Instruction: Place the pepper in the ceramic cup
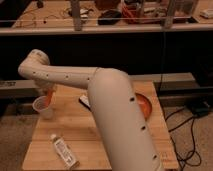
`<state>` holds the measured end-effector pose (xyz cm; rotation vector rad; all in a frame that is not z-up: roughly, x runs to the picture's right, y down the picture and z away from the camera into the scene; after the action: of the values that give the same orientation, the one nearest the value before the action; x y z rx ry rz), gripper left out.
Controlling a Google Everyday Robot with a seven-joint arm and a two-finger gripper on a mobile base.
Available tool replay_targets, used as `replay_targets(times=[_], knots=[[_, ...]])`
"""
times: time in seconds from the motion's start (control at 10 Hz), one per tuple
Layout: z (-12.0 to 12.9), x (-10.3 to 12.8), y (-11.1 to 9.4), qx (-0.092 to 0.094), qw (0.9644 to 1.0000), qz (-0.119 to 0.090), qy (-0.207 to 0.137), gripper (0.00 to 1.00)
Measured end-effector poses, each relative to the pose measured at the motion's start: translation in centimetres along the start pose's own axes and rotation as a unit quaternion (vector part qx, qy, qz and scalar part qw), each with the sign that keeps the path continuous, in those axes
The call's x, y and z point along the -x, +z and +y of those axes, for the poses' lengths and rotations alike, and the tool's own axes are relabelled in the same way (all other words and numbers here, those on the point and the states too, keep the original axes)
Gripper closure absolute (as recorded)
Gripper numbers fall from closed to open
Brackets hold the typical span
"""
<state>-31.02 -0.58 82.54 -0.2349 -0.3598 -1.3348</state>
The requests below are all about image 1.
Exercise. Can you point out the metal frame post right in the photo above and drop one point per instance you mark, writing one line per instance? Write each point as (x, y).
(170, 14)

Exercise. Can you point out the metal frame post left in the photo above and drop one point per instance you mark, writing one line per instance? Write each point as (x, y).
(75, 7)

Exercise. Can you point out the white ceramic cup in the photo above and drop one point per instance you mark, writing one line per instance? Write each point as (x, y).
(44, 109)

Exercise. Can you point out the orange tool on bench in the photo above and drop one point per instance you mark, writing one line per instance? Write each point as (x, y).
(129, 14)

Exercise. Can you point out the clear plastic bottle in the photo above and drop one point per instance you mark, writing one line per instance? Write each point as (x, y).
(64, 151)

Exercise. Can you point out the metal frame post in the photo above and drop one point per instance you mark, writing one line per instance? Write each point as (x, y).
(75, 7)
(170, 14)

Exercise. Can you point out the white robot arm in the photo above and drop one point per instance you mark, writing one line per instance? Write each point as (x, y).
(113, 103)

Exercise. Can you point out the orange plate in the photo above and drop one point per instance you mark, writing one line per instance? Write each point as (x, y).
(145, 105)

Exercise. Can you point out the wooden cutting board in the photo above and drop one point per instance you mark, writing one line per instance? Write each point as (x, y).
(75, 124)

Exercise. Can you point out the black and white remote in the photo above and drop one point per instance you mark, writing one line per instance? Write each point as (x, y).
(83, 99)

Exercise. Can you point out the orange pepper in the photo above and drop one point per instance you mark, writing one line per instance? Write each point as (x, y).
(48, 97)

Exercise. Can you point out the black object on bench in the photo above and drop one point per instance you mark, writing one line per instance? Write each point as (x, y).
(109, 17)

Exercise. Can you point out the black power adapter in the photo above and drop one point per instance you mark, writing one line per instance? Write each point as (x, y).
(199, 108)

